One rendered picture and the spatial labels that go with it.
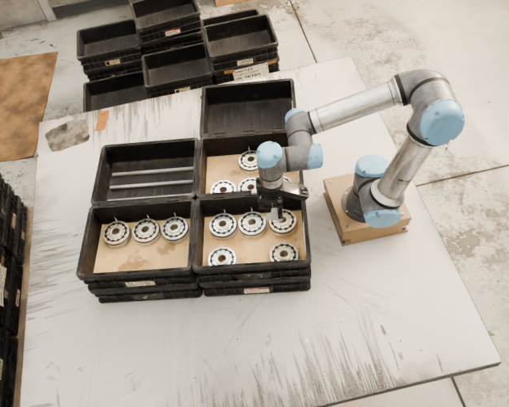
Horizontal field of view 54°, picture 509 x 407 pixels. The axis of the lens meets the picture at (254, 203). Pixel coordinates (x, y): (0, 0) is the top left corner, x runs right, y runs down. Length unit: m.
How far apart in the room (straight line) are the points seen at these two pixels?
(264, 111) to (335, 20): 2.01
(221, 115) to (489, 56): 2.25
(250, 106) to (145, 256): 0.83
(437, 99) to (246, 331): 1.00
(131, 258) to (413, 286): 1.03
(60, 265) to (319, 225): 1.04
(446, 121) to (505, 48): 2.65
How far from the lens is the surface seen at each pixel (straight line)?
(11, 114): 4.04
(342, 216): 1.92
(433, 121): 1.42
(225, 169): 2.05
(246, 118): 2.23
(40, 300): 2.13
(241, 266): 1.68
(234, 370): 1.80
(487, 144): 3.36
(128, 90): 3.40
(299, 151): 1.47
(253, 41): 3.19
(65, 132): 2.62
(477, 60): 3.91
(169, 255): 1.87
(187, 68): 3.26
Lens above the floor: 2.40
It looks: 55 degrees down
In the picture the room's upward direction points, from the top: 10 degrees counter-clockwise
